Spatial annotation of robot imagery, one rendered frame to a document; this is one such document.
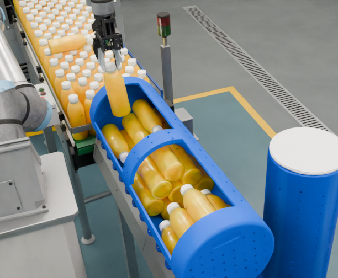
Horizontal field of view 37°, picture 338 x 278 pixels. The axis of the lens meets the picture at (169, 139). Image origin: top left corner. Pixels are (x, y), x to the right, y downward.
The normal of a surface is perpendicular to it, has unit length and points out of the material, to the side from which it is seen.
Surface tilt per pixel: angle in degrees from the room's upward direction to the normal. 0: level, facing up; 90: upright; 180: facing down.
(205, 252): 90
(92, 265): 0
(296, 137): 0
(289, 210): 90
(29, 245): 90
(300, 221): 90
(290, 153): 0
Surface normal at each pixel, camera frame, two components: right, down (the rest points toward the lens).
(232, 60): -0.06, -0.81
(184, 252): -0.79, -0.23
